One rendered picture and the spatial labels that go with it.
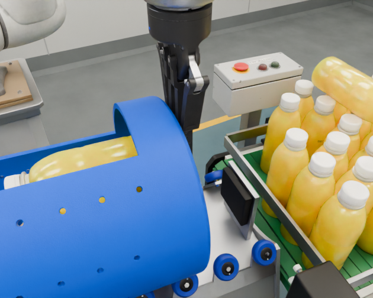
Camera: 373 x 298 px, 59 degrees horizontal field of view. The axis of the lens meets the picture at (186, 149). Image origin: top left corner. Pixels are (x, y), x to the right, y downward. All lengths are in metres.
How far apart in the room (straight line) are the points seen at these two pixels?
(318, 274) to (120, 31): 3.20
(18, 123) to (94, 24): 2.51
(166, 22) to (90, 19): 3.04
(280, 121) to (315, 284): 0.34
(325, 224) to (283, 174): 0.13
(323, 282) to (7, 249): 0.43
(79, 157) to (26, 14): 0.64
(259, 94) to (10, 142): 0.69
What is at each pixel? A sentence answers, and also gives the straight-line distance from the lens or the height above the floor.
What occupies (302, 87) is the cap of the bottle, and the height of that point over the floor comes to 1.11.
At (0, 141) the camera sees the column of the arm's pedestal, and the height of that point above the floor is 0.91.
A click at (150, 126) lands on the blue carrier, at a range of 0.42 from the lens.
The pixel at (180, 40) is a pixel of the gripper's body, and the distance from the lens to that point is 0.39.
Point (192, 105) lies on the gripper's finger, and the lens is 0.42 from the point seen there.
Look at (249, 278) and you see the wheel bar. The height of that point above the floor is 0.92.
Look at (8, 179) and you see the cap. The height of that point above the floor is 1.18.
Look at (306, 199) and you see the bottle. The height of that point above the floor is 1.04.
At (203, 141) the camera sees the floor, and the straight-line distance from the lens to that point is 2.34.
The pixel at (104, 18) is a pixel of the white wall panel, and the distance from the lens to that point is 3.45.
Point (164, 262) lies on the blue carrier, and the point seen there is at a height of 1.11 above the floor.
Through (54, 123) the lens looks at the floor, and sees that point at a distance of 2.69.
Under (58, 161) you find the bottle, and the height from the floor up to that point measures 1.19.
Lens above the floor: 1.48
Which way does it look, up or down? 41 degrees down
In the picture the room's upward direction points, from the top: straight up
